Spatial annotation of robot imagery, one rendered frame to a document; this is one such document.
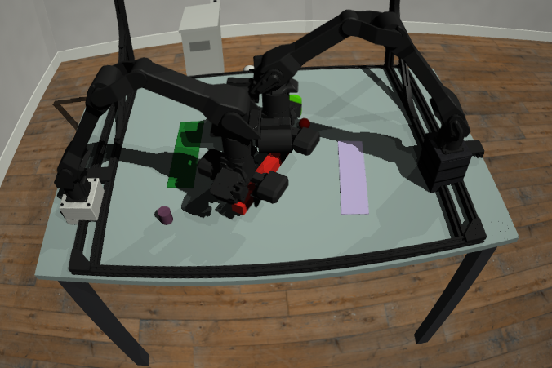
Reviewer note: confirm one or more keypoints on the red rectangular bar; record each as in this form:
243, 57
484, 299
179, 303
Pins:
271, 163

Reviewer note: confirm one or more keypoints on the green cylinder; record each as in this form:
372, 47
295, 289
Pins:
296, 98

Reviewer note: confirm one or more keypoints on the dark maroon ball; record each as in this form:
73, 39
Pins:
304, 122

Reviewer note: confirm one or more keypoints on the lavender rectangle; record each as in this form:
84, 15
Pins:
352, 178

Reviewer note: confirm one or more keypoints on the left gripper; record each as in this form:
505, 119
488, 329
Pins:
303, 140

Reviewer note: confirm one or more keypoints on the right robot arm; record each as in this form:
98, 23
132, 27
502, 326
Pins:
227, 107

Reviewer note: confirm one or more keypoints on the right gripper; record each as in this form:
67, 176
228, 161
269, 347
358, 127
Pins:
268, 186

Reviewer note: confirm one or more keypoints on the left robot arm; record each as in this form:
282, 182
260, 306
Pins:
281, 63

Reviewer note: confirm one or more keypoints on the dark green rectangle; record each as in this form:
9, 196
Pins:
185, 157

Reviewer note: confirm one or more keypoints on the dark purple cylinder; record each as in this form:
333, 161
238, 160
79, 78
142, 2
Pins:
165, 215

